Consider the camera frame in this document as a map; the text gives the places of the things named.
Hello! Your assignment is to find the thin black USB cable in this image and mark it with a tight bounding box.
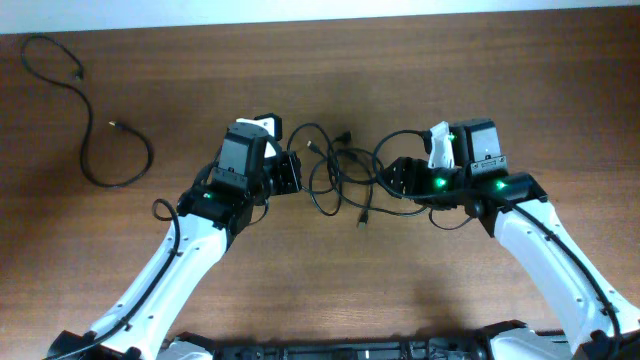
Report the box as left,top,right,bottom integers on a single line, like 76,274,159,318
286,122,371,230

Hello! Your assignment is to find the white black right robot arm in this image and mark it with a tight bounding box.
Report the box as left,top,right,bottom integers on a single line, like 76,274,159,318
373,119,639,359

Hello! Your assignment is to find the thick black HDMI cable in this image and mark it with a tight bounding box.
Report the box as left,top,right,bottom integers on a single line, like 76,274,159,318
19,33,154,190

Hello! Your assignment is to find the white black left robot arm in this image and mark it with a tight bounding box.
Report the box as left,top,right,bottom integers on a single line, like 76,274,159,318
47,114,300,359

